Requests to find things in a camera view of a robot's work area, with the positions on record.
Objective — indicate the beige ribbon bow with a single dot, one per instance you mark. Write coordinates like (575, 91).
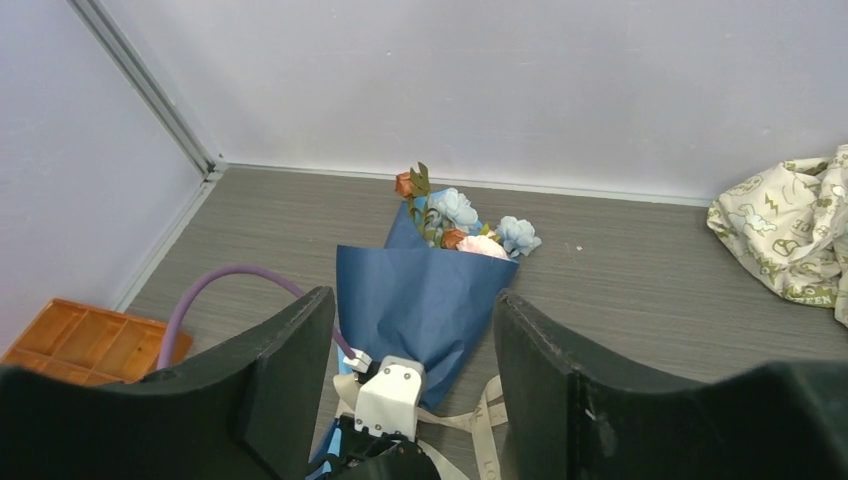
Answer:
(479, 422)

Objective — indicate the blue paper flower bouquet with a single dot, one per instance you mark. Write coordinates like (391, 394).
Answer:
(426, 295)

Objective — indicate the cream patterned cloth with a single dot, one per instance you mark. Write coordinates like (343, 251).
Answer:
(787, 226)

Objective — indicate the orange compartment tray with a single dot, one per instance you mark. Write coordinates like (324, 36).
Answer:
(86, 345)

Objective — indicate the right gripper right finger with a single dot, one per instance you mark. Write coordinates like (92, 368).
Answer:
(579, 410)

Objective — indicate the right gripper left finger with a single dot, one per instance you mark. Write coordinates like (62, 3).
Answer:
(244, 409)

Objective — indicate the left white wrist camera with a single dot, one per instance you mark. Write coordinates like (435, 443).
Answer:
(384, 396)

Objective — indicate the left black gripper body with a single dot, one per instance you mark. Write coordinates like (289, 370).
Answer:
(362, 456)

